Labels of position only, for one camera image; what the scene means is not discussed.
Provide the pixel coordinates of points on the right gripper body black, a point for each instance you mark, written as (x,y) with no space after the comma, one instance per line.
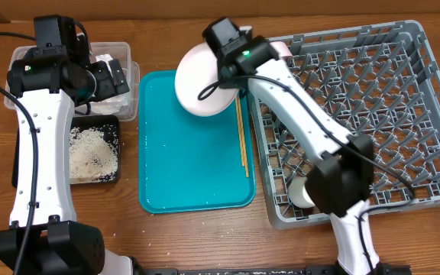
(231,83)

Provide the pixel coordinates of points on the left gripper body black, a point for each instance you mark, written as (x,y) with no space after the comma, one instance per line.
(105,85)

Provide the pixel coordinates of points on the white napkin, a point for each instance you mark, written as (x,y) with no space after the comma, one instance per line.
(121,106)

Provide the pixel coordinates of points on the large white plate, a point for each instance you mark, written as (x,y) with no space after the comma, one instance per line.
(197,70)

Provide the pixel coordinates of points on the pink bowl with rice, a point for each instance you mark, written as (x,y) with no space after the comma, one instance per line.
(282,49)

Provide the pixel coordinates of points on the wooden chopstick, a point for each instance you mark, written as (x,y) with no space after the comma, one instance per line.
(245,152)
(238,113)

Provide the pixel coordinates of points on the white paper cup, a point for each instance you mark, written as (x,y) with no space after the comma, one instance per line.
(298,194)

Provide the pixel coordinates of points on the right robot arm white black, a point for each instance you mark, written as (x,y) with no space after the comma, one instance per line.
(338,183)

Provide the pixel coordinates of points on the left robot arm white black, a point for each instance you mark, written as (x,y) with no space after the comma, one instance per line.
(44,236)

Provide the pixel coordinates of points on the clear plastic waste bin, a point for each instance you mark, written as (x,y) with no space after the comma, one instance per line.
(52,79)

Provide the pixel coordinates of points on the black waste tray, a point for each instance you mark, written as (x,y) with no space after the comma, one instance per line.
(110,125)

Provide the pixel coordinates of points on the grey dishwasher rack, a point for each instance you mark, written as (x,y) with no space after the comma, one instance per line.
(381,80)

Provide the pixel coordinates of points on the pile of rice grains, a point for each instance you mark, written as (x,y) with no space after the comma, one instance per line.
(92,158)

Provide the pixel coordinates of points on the teal serving tray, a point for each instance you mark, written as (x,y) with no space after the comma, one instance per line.
(186,162)

